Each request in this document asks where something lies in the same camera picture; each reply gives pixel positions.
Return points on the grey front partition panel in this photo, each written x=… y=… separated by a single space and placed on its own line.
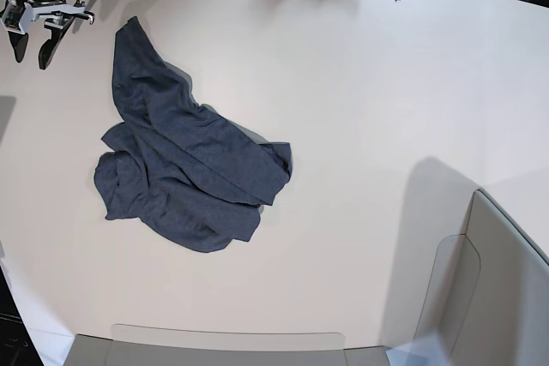
x=159 y=346

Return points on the grey right side partition panel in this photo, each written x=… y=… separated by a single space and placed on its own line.
x=507 y=319

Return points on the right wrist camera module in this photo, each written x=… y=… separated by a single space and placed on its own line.
x=11 y=19

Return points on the grey partition panel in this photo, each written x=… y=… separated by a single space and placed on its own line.
x=159 y=346
x=507 y=319

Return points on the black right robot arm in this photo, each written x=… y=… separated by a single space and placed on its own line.
x=57 y=15

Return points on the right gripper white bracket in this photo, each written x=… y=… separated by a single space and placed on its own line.
x=59 y=12

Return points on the clear acrylic right panel bracket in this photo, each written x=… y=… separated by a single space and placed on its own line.
x=454 y=276

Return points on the dark blue t-shirt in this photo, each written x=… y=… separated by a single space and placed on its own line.
x=185 y=171

